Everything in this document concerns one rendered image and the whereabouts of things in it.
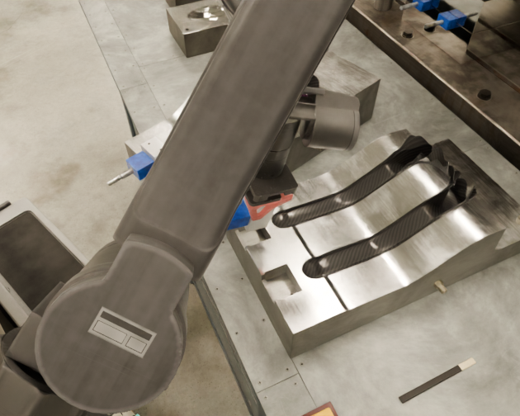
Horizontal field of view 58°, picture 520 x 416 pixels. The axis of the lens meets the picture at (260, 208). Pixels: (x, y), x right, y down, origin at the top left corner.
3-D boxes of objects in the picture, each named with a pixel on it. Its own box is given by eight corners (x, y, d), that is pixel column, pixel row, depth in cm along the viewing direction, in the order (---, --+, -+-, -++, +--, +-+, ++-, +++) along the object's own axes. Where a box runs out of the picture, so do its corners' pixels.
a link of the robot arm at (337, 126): (263, 44, 60) (278, 36, 52) (348, 57, 62) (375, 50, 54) (253, 139, 63) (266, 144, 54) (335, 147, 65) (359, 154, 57)
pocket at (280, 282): (275, 313, 72) (275, 301, 70) (260, 286, 76) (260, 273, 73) (300, 302, 74) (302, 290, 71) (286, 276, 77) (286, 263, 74)
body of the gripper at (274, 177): (266, 141, 69) (277, 104, 63) (295, 195, 64) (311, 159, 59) (225, 148, 67) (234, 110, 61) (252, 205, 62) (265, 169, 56)
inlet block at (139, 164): (117, 200, 91) (111, 182, 86) (104, 186, 93) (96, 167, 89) (173, 167, 96) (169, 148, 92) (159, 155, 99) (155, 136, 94)
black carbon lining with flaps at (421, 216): (309, 291, 73) (314, 257, 66) (265, 218, 82) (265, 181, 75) (483, 218, 82) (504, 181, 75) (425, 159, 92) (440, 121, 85)
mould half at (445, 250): (290, 359, 73) (295, 319, 63) (226, 237, 88) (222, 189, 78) (531, 248, 87) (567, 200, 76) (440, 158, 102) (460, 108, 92)
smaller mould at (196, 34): (186, 58, 127) (183, 34, 121) (169, 31, 136) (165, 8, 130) (253, 41, 132) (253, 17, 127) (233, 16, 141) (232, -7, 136)
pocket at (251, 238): (246, 260, 79) (246, 247, 76) (234, 237, 82) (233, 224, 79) (271, 250, 80) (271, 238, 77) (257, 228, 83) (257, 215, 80)
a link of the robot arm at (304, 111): (257, 80, 56) (260, 114, 53) (313, 87, 58) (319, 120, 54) (247, 122, 62) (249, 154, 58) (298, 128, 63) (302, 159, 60)
